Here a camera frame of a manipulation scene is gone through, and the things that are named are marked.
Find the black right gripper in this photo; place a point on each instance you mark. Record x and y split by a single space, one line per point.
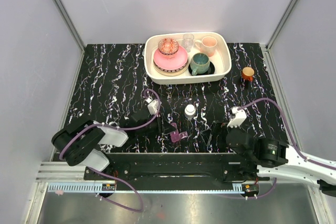
217 128

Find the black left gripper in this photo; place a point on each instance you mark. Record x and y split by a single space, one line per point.
159 128

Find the pink weekly pill organizer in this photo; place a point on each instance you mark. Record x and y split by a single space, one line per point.
176 136

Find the white pill bottle blue label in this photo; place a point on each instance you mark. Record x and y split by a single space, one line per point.
189 111

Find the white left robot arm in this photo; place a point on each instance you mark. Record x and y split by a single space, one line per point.
77 141

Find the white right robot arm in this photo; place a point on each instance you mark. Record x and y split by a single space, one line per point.
266 157

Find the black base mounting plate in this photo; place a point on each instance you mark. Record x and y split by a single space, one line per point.
224 167

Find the beige striped plate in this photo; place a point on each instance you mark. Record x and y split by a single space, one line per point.
171 73

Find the black saucer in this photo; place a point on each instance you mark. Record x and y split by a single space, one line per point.
211 70

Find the pink plate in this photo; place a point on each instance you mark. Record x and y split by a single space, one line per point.
171 63

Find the orange jar wooden lid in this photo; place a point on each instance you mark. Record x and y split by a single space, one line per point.
247 73

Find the teal ceramic mug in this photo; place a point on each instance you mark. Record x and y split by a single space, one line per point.
199 64

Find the red patterned glass bowl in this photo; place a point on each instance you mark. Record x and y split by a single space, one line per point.
168 46

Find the pink ceramic mug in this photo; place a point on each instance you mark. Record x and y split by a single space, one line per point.
207 45

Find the clear drinking glass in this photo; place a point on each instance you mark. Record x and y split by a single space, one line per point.
188 41

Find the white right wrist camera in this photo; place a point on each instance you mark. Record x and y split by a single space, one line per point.
237 118

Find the white slotted cable duct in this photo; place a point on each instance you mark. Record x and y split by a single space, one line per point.
104 188

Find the aluminium frame rail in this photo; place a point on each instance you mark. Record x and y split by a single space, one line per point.
70 25

